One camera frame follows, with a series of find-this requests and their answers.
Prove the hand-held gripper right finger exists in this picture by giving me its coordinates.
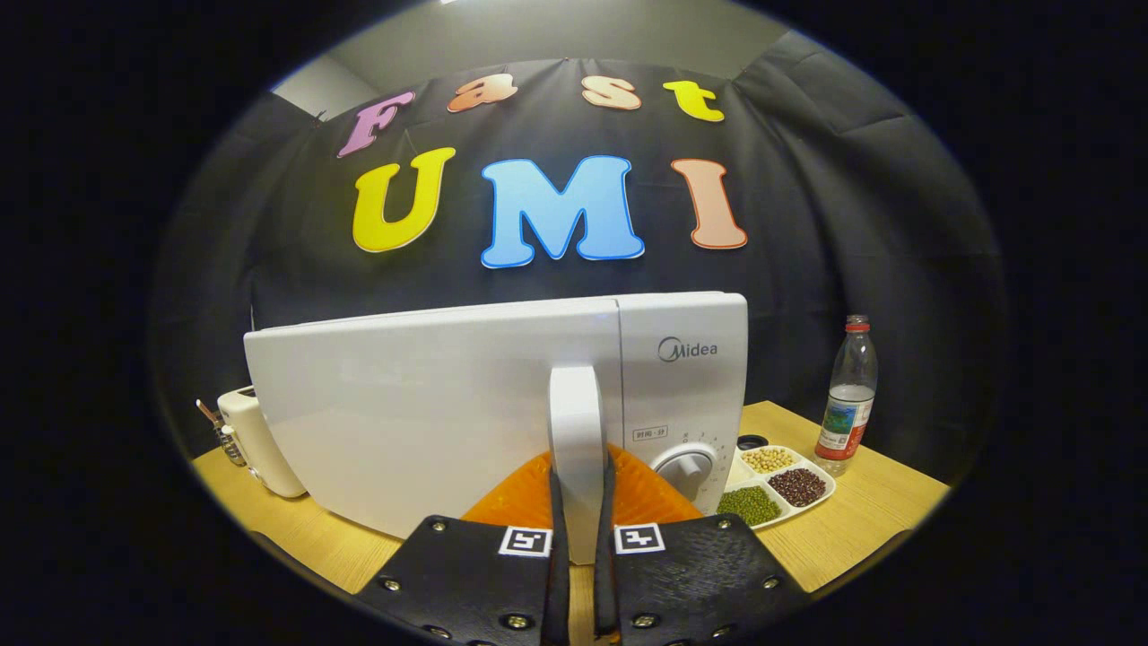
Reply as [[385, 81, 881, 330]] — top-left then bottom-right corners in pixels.
[[594, 444, 813, 646]]

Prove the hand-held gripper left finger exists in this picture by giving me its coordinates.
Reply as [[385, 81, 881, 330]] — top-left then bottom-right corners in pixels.
[[354, 446, 572, 646]]

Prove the white divided dish of beans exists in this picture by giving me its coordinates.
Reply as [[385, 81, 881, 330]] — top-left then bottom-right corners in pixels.
[[715, 434, 838, 532]]

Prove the wire mesh utensil holder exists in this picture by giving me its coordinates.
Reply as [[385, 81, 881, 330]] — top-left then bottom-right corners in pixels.
[[215, 420, 248, 467]]

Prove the black backdrop cloth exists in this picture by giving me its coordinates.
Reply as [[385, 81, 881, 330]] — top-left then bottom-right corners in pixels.
[[152, 31, 1010, 485]]

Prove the white bread toaster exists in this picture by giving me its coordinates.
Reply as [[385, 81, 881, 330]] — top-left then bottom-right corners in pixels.
[[217, 386, 308, 500]]

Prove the clear plastic water bottle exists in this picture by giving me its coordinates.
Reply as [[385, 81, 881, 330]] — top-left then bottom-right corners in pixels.
[[814, 314, 880, 477]]

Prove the white toaster oven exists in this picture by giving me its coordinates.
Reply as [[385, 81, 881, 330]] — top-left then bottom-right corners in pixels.
[[243, 292, 750, 566]]

